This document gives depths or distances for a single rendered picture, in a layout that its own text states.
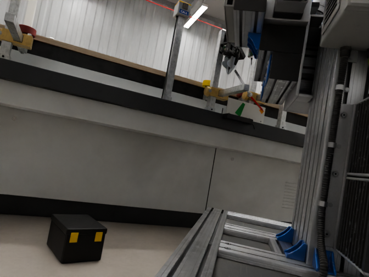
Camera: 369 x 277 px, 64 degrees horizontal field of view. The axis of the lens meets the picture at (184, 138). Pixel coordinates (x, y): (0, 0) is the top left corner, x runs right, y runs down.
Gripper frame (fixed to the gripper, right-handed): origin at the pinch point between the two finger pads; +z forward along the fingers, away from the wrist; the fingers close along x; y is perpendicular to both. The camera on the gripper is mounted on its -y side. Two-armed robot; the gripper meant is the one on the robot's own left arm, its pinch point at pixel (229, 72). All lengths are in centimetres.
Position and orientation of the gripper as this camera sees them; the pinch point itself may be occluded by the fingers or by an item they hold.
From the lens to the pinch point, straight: 165.0
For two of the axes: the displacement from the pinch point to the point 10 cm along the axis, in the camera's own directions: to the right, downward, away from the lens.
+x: 6.8, 0.8, -7.3
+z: -1.7, 9.8, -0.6
